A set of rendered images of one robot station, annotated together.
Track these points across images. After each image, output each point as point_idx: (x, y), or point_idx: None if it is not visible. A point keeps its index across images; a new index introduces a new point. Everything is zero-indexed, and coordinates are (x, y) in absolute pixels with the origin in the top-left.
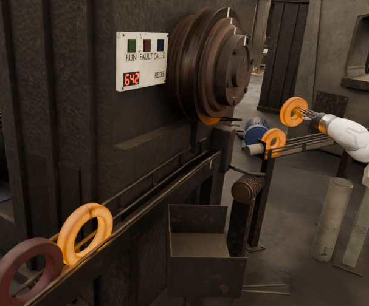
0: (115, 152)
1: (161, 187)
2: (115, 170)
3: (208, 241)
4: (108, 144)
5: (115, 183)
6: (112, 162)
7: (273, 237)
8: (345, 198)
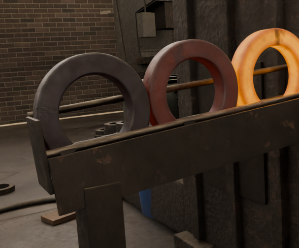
0: None
1: None
2: None
3: None
4: None
5: None
6: None
7: None
8: None
